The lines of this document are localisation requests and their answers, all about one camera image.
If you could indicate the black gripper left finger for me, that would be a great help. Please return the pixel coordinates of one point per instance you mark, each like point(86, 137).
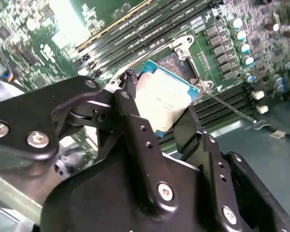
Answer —
point(26, 116)

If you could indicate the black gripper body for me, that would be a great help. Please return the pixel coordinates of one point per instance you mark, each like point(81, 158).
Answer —
point(99, 205)

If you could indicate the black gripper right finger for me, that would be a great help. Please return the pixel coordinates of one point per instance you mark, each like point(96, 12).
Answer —
point(207, 157)

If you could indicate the silver CPU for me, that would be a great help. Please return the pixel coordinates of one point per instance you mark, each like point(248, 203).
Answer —
point(164, 96)

